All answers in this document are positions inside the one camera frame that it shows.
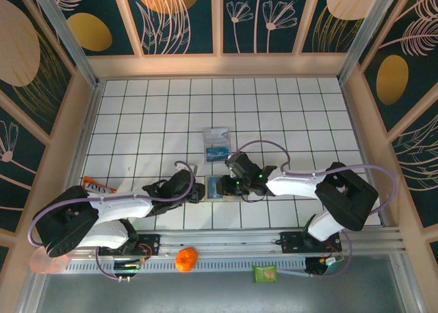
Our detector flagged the blue credit card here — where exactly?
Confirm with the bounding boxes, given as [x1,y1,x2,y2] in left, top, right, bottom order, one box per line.
[206,176,222,199]
[205,147,231,163]

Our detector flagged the silver credit card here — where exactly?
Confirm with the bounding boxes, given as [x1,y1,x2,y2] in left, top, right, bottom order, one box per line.
[204,127,230,143]

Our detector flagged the clear acrylic tray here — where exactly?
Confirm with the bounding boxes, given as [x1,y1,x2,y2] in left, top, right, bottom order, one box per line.
[204,127,233,164]

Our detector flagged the orange fruit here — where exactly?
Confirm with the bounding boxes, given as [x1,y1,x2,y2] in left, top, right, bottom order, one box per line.
[175,247,198,273]

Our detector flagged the orange white snack bag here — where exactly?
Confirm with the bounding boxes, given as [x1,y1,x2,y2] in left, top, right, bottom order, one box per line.
[83,175,117,194]

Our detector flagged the green snack packet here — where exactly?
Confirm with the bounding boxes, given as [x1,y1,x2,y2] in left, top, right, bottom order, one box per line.
[252,264,278,284]

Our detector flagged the pink plastic cup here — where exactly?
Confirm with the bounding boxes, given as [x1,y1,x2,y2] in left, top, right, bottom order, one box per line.
[29,247,69,275]

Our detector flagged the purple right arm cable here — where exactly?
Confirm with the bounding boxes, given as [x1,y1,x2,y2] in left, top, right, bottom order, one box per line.
[229,140,398,279]

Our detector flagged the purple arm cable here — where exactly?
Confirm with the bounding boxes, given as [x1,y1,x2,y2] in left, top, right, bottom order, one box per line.
[29,160,196,282]
[229,140,398,279]

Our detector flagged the aluminium mounting rail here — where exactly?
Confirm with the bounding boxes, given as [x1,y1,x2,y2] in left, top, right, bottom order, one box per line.
[36,226,408,259]

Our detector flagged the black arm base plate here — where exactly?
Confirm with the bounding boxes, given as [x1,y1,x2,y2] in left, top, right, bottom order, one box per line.
[279,231,343,255]
[98,234,162,258]

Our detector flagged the perforated metal cable tray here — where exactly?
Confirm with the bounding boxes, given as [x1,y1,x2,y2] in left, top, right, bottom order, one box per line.
[64,260,309,275]

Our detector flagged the black controller module with wires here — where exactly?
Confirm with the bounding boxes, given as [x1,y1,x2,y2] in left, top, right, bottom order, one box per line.
[304,254,346,279]
[112,260,144,282]

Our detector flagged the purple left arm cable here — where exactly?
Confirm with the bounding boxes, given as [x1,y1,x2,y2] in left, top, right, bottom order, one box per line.
[29,160,196,282]

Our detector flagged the aluminium frame post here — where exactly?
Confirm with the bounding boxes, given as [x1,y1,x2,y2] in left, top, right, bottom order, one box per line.
[29,0,102,90]
[337,0,401,85]

